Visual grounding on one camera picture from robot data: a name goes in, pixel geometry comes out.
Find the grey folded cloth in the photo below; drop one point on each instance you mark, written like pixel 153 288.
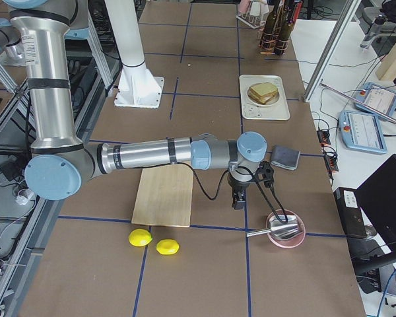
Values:
pixel 285 157

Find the yellow lemon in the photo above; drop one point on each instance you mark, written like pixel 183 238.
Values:
pixel 167 247
pixel 139 237

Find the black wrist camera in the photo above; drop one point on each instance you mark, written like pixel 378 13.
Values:
pixel 265 174

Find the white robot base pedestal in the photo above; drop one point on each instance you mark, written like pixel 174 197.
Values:
pixel 137 87

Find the metal scoop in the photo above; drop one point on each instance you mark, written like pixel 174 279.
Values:
pixel 278 226

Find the bread slice with fried egg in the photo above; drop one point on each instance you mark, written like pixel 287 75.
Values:
pixel 266 100

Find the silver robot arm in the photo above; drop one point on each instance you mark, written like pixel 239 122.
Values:
pixel 61 163

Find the yellow lemon right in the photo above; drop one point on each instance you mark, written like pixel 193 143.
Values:
pixel 167 247

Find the white round plate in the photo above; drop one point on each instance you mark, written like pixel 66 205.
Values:
pixel 263 94

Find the pink cup large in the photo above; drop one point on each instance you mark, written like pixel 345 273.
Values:
pixel 243 6

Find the pink bowl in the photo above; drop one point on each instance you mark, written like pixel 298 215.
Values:
pixel 294 239

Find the green wine bottle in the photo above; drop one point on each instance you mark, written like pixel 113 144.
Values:
pixel 286 28
pixel 270 26

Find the blue teach pendant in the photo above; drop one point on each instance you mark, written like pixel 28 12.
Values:
pixel 377 97
pixel 361 131

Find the plain bread slice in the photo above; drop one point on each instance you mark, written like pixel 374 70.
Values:
pixel 263 90

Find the wooden cutting board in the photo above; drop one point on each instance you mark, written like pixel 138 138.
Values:
pixel 164 197

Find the white wire cup rack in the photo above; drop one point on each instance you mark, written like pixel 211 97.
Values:
pixel 256 15

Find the blue teach pendant near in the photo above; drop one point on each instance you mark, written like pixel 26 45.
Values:
pixel 361 131

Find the blue teach pendant far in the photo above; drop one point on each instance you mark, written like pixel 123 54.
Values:
pixel 377 97

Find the green wine bottle front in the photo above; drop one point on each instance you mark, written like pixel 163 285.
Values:
pixel 286 28

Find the yellow lemon left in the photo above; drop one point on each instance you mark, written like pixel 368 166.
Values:
pixel 139 237

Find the black laptop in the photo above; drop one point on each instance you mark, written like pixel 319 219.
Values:
pixel 374 198

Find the green wine bottle middle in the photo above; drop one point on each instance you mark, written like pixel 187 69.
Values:
pixel 270 26

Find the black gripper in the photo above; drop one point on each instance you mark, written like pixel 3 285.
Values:
pixel 237 186

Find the copper wire bottle rack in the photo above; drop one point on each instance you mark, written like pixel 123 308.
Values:
pixel 274 43

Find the aluminium frame post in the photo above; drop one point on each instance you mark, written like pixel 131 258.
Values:
pixel 345 17

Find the cream bear tray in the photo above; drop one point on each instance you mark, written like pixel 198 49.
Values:
pixel 263 86

